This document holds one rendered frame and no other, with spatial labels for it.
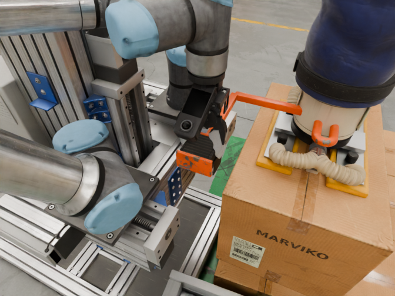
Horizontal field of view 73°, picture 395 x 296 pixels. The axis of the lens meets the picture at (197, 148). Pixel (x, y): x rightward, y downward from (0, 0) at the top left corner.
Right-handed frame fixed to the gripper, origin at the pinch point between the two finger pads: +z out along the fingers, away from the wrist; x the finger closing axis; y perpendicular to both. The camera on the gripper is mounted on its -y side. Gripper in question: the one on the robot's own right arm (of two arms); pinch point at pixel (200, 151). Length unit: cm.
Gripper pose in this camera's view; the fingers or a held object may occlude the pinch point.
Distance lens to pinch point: 62.7
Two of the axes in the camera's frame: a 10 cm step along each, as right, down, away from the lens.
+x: -9.2, -2.8, 2.8
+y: 4.0, -6.5, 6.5
